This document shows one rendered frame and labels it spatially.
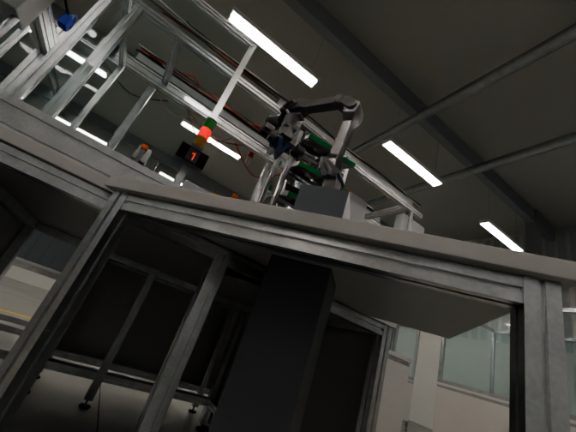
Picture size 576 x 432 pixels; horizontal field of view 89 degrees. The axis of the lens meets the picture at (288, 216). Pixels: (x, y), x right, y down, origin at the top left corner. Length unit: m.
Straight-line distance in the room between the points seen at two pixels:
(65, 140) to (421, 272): 0.89
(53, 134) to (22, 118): 0.07
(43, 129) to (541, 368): 1.09
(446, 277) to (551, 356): 0.15
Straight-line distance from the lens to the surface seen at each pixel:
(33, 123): 1.00
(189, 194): 0.66
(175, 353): 0.86
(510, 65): 5.43
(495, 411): 4.68
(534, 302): 0.56
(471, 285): 0.54
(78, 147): 0.97
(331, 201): 0.82
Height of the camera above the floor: 0.62
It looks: 23 degrees up
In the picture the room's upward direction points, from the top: 20 degrees clockwise
